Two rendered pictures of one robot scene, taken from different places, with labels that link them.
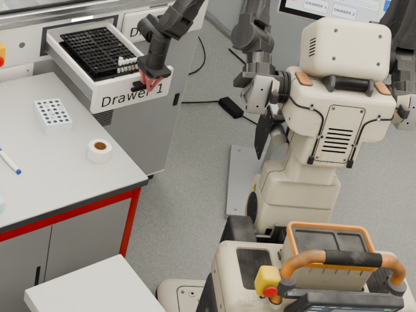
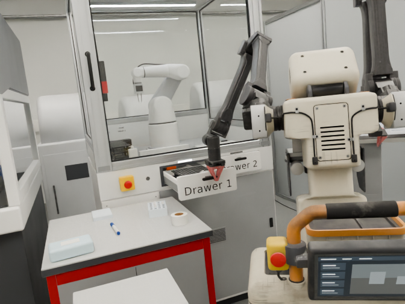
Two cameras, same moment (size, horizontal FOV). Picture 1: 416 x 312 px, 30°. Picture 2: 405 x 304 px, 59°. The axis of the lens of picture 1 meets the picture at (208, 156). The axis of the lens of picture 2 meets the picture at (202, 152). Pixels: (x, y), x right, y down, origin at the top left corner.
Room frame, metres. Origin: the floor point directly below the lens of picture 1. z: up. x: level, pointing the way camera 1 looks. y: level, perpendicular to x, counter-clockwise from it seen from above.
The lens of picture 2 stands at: (0.58, -0.48, 1.27)
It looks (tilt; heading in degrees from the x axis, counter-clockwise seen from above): 9 degrees down; 28
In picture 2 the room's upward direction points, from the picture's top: 6 degrees counter-clockwise
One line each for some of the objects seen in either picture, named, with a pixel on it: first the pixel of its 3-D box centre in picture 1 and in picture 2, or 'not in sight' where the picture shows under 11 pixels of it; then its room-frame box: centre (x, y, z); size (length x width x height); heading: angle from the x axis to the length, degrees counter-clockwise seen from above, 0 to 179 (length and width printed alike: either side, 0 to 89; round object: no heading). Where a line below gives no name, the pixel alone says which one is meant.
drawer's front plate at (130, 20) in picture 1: (156, 22); (238, 163); (2.46, 0.31, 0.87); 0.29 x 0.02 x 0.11; 138
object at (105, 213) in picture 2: not in sight; (101, 214); (1.79, 0.76, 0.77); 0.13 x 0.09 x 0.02; 48
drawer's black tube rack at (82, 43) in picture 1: (99, 56); (193, 177); (2.15, 0.44, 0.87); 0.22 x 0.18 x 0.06; 48
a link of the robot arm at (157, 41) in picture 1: (159, 41); (213, 142); (2.01, 0.24, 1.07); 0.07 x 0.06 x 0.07; 42
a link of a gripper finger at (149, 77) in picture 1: (150, 77); (214, 170); (2.01, 0.24, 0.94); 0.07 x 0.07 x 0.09; 48
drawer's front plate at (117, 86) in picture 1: (132, 89); (207, 183); (2.01, 0.29, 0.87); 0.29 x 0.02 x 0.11; 138
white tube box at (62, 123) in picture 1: (52, 116); (157, 209); (1.88, 0.50, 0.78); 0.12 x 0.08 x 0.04; 38
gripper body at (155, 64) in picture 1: (155, 59); (214, 155); (2.01, 0.24, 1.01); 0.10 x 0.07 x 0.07; 48
